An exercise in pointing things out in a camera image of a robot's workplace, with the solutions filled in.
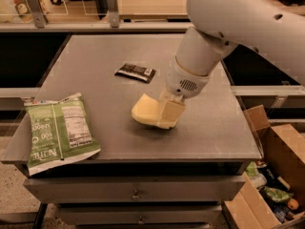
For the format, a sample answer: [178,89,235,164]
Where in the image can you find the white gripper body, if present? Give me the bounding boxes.
[165,58,210,98]

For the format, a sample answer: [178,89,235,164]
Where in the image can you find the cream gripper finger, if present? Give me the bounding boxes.
[159,86,175,101]
[157,99,186,129]

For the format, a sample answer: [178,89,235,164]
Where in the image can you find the yellow sponge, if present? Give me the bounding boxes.
[131,93,179,130]

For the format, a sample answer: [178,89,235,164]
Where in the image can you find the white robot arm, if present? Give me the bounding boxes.
[157,0,305,129]

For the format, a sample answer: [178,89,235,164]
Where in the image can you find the green jalapeno chip bag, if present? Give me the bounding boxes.
[25,93,101,176]

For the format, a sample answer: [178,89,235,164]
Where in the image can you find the snack bag top left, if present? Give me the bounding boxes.
[0,0,32,23]

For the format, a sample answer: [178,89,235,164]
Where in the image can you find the small black snack packet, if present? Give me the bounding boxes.
[115,63,156,83]

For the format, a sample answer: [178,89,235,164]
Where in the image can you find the wooden table in background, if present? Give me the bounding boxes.
[118,0,187,19]

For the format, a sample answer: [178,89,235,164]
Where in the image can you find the lower grey drawer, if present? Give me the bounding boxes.
[58,205,222,225]

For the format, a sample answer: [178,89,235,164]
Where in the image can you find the grey drawer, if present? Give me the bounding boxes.
[58,205,222,225]
[24,176,245,203]

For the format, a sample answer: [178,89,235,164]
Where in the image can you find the cardboard box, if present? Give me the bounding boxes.
[224,105,305,229]

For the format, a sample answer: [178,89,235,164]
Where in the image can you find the dark bottle in box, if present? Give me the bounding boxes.
[256,161,291,192]

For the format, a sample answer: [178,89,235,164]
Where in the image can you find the green packet in box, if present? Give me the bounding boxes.
[262,186,293,203]

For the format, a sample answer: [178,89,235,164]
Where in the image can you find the orange ball in box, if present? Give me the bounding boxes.
[287,198,299,211]

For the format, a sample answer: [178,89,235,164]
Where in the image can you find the upper grey drawer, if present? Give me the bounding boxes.
[24,176,245,203]

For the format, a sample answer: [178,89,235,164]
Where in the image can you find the middle metal bracket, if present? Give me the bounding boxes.
[107,0,120,28]

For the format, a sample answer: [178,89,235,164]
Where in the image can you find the metal bracket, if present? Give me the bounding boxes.
[27,0,48,29]
[107,0,120,28]

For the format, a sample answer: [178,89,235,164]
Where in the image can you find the left metal bracket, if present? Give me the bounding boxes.
[27,0,48,29]

